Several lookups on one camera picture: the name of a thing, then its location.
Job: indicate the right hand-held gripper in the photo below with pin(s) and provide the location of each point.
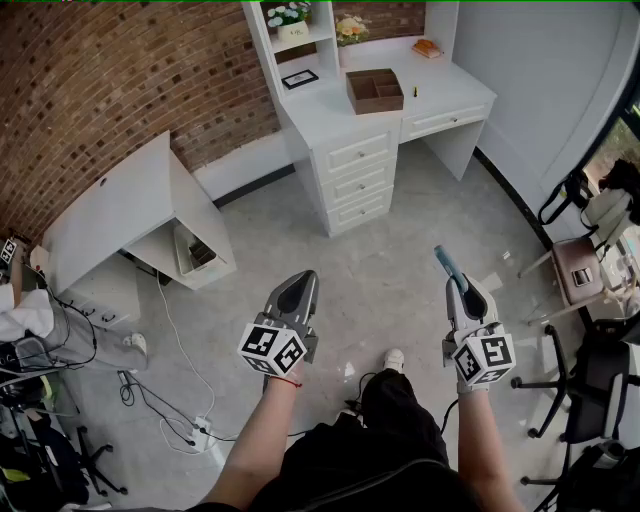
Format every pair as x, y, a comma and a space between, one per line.
482, 357

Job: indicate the wide white desk drawer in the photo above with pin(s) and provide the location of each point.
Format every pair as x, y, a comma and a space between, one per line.
445, 121

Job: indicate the black picture frame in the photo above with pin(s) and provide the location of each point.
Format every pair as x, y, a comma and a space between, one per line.
299, 79

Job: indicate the blue flowers in cream pot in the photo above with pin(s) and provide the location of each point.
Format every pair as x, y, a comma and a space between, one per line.
292, 27

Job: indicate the small black white device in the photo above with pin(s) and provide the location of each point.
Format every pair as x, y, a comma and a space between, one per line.
580, 277

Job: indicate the person's right white shoe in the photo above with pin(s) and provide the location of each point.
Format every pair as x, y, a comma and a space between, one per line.
394, 359

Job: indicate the white power strip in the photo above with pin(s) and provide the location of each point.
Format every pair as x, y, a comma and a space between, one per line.
201, 432

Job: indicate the white plastic bin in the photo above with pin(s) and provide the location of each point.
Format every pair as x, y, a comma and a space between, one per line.
187, 261

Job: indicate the brown wooden organizer box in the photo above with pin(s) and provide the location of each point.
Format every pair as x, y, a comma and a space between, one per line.
375, 102

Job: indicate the person's left forearm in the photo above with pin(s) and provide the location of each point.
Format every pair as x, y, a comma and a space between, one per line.
260, 435

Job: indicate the black office chair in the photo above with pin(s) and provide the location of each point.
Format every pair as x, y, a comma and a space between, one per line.
595, 380
600, 480
95, 457

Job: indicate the person's black clothing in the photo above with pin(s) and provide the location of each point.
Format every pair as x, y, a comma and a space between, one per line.
370, 460

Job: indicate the white side table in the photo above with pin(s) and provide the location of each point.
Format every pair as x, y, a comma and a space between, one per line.
120, 210

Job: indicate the white desk with shelves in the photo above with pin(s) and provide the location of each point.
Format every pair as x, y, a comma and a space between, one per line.
450, 82

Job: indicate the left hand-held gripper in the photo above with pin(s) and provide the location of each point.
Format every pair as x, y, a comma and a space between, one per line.
272, 347

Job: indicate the person's right forearm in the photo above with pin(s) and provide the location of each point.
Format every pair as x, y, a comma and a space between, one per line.
475, 440

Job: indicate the person's white shoe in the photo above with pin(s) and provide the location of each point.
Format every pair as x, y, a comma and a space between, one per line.
394, 359
136, 343

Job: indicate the grey equipment bag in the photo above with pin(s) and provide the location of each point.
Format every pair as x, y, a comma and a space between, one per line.
25, 352

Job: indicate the window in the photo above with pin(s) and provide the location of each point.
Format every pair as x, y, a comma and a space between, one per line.
620, 145

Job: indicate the white low drawer unit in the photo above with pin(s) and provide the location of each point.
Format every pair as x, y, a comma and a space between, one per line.
100, 290

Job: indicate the yellow flowers in white vase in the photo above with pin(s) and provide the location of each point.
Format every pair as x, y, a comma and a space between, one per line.
351, 32

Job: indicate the orange desk ornament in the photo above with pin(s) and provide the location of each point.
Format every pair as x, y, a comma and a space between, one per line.
426, 47

